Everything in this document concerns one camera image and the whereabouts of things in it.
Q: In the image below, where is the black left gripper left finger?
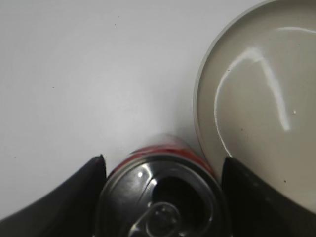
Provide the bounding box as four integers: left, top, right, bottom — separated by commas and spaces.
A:
0, 156, 106, 237

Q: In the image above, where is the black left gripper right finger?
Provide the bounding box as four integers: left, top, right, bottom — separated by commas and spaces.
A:
221, 158, 316, 237

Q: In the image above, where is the red cola can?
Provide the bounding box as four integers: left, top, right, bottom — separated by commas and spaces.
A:
94, 134, 232, 237

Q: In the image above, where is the white round plate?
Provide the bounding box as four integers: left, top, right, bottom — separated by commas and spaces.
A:
194, 0, 316, 212

